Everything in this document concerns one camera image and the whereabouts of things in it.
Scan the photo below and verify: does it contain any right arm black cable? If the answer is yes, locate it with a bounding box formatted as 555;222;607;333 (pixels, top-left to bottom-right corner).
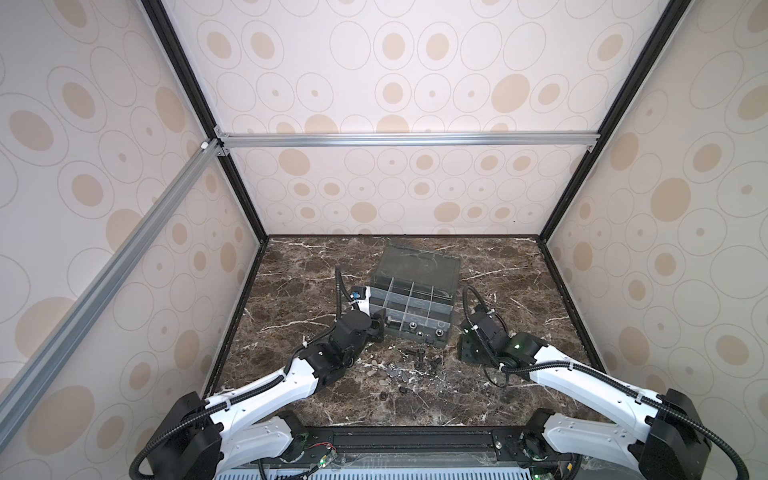
461;284;751;480

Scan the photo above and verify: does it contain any black corner frame post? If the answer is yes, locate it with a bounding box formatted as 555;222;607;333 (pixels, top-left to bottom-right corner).
140;0;269;243
539;0;693;245

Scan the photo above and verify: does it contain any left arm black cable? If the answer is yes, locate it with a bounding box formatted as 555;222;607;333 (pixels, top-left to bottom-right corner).
128;266;361;480

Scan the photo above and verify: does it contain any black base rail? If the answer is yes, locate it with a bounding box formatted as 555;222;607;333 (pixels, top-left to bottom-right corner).
155;424;676;480

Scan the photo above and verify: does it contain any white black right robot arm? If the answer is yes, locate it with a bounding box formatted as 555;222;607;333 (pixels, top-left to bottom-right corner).
459;306;712;479

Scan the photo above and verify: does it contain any clear plastic organizer box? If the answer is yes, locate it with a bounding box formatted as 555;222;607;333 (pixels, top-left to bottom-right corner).
367;245;461;348

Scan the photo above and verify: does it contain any pile of screws and nuts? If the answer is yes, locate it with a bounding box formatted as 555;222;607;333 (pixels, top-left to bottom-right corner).
358;346;445;394

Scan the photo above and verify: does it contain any black corner frame post right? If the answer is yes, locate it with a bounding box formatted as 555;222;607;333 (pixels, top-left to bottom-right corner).
539;0;693;245

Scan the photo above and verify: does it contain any aluminium crossbar back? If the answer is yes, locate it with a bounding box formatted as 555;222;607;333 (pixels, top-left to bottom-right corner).
220;131;600;149

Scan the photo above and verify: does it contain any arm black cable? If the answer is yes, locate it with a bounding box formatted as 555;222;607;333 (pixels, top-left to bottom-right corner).
128;266;361;480
461;284;751;480

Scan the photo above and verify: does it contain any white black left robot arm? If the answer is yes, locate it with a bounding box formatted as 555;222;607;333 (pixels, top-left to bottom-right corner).
129;308;384;479

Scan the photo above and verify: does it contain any aluminium crossbar left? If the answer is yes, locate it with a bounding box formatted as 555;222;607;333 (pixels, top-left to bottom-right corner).
1;138;222;449

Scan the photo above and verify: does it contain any aluminium crossbar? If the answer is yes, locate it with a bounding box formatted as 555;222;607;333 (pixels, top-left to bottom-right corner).
220;131;600;149
1;138;222;449

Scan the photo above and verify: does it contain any black corner frame post left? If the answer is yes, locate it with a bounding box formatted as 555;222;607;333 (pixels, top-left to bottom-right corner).
140;0;269;243

